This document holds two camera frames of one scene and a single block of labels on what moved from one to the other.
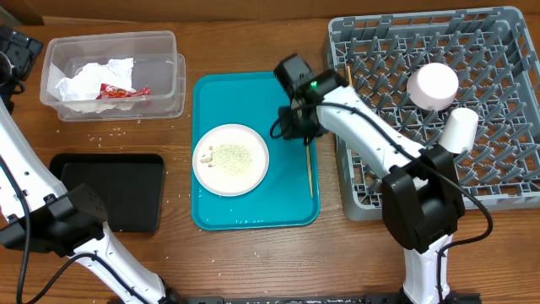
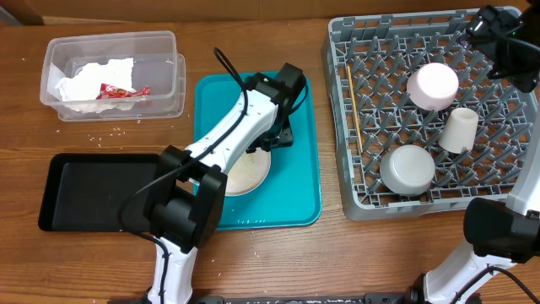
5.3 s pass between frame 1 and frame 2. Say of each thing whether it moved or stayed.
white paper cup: stayed
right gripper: moved
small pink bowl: stayed
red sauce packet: stayed
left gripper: moved
